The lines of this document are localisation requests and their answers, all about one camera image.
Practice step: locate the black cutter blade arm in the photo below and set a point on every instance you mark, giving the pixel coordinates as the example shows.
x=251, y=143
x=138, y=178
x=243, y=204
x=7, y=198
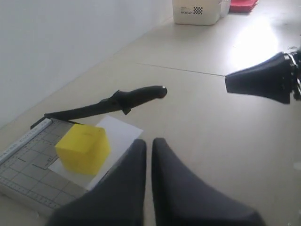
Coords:
x=119, y=101

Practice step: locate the white storage box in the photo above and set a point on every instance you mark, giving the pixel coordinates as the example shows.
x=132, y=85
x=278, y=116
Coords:
x=196, y=12

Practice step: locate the grey metal paper cutter base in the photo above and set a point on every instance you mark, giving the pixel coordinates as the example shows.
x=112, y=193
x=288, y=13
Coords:
x=25, y=175

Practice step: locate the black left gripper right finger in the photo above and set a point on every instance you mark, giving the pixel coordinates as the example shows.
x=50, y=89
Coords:
x=181, y=198

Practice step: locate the yellow foam cube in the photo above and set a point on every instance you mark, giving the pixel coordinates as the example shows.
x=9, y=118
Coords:
x=83, y=149

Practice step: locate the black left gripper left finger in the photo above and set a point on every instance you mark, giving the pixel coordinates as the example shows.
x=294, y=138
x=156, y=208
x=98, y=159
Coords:
x=116, y=200

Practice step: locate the white paper sheet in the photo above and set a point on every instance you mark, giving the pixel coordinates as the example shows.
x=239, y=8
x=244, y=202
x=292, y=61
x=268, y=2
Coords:
x=121, y=135

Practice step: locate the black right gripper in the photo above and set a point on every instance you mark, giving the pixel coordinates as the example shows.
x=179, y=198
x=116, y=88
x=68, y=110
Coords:
x=275, y=79

